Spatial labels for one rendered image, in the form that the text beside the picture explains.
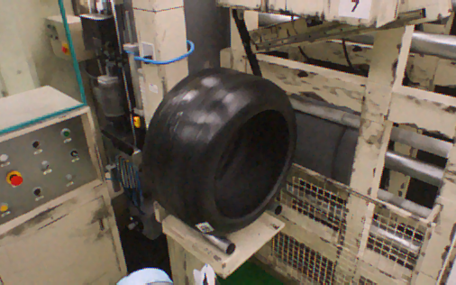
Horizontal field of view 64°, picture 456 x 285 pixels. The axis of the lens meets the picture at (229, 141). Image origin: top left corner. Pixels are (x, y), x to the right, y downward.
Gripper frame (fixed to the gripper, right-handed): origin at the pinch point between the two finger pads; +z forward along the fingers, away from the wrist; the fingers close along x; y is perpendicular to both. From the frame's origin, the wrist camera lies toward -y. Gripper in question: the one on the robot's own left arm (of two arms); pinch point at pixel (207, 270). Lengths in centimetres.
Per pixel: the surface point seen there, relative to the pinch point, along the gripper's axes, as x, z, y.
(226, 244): -1.0, 16.6, -10.6
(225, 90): -20, 33, 38
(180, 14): -9, 61, 57
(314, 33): -50, 58, 35
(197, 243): 11.7, 21.6, -12.6
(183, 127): -5.6, 23.7, 35.6
